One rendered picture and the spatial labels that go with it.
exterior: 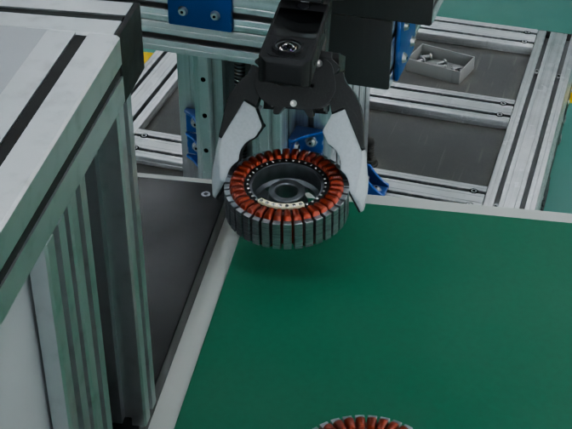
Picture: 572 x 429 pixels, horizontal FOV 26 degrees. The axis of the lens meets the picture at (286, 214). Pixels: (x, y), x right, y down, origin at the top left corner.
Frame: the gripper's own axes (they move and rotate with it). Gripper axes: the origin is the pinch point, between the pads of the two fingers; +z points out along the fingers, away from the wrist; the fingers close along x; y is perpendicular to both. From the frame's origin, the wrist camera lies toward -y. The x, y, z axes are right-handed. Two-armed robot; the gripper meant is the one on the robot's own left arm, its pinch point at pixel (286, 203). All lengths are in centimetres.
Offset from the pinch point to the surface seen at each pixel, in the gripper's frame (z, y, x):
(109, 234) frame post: 0.7, -28.5, 8.2
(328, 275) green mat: 6.2, 0.7, -4.3
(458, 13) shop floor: -34, 223, -11
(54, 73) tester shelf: -9.9, -44.4, 7.3
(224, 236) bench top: 4.1, 4.8, 6.4
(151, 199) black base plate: 1.3, 5.3, 13.8
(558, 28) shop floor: -32, 219, -37
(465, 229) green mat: 1.6, 8.7, -16.2
